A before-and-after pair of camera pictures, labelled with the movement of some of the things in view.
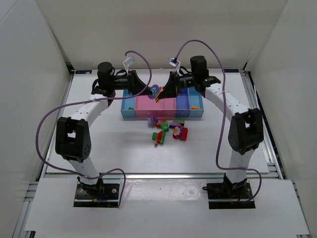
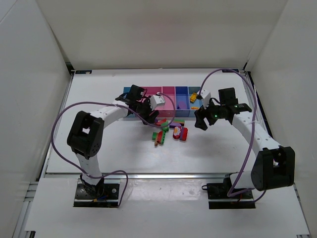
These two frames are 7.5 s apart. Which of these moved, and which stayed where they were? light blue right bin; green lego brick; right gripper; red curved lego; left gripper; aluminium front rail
Moved: right gripper; left gripper
Stayed: light blue right bin; green lego brick; red curved lego; aluminium front rail
